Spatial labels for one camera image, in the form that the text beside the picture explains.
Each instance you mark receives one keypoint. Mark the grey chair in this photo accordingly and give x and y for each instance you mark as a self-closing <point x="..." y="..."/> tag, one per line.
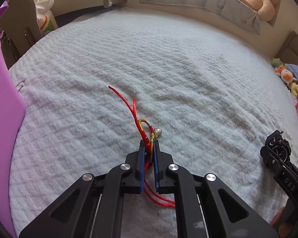
<point x="20" y="30"/>

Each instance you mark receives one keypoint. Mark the beige upholstered headboard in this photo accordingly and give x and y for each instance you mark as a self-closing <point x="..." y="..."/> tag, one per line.
<point x="289" y="49"/>

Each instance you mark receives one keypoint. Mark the orange white plush toy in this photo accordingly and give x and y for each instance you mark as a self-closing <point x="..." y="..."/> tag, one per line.
<point x="286" y="75"/>

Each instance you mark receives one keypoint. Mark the purple plastic storage bin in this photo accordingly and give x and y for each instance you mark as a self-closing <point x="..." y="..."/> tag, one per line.
<point x="12" y="112"/>

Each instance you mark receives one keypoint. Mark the black digital wrist watch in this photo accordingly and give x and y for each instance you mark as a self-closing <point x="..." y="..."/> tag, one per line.
<point x="276" y="149"/>

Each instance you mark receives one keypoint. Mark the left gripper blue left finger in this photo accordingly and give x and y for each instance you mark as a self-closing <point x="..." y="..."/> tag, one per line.
<point x="134" y="181"/>

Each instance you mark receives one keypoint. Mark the yellow plush toy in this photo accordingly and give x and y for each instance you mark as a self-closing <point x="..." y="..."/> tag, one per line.
<point x="294" y="89"/>

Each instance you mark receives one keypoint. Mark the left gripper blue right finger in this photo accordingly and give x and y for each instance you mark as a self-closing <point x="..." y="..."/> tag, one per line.
<point x="161" y="161"/>

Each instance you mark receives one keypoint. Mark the white plastic bag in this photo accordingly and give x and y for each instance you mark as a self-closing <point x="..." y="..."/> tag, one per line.
<point x="45" y="18"/>

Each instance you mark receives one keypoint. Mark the light blue quilted bedspread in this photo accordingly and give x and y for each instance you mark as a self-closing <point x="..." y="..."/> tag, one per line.
<point x="214" y="97"/>

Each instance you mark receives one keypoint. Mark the green plush toy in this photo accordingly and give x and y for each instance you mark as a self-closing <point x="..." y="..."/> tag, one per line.
<point x="276" y="62"/>

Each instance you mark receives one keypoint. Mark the right hand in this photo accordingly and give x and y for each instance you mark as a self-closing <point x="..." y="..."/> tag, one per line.
<point x="278" y="217"/>

